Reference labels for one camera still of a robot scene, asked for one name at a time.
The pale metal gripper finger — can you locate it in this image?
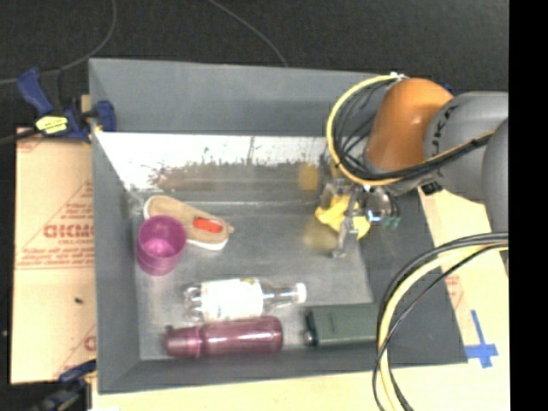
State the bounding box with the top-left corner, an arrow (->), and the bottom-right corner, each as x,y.
328,212 -> 361,259
320,180 -> 344,209

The yellow toy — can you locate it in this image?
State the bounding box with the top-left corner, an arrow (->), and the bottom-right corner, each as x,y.
314,194 -> 372,241

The grey metal bin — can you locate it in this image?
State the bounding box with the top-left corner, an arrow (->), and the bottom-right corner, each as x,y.
87,57 -> 468,396

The dark green flat block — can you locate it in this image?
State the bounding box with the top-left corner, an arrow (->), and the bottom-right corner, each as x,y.
303,304 -> 380,348

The clear plastic bottle, white label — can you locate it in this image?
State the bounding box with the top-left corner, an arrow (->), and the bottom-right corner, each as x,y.
182,277 -> 308,322

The maroon drinking bottle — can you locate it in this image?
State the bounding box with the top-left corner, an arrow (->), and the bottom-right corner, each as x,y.
164,314 -> 284,359

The tan shoe with orange patch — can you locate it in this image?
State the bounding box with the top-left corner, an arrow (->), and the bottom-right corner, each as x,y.
143,194 -> 235,251

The purple plastic cup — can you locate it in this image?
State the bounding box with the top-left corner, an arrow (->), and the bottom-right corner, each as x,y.
136,215 -> 188,277

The brown cardboard board, red print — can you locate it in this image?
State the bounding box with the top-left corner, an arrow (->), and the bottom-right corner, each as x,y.
9,126 -> 98,385

